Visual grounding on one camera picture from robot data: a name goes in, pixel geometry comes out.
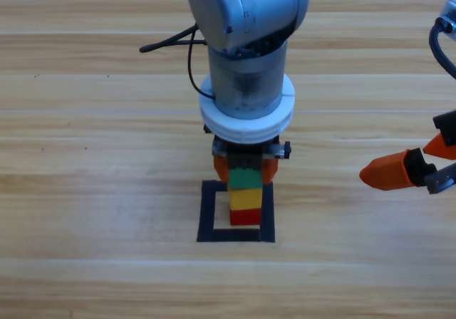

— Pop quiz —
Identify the yellow wooden block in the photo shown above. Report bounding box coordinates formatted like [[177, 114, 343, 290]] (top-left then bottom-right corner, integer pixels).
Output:
[[227, 187, 263, 211]]

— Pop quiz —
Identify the black camera cable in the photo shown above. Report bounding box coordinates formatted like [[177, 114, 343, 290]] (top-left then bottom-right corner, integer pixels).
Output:
[[138, 25, 217, 101], [428, 16, 456, 80]]

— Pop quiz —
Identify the green wooden block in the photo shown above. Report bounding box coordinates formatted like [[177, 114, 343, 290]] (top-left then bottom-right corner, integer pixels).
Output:
[[227, 167, 264, 191]]

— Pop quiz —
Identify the black tape rectangle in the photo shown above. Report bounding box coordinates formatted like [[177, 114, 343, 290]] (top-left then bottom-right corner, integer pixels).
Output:
[[196, 179, 276, 244]]

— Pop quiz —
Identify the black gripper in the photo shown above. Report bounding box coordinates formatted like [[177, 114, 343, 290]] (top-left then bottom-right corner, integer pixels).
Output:
[[358, 110, 456, 196], [203, 122, 293, 187]]

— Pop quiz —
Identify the red wooden block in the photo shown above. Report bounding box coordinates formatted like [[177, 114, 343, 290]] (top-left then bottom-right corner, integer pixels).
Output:
[[229, 208, 261, 226]]

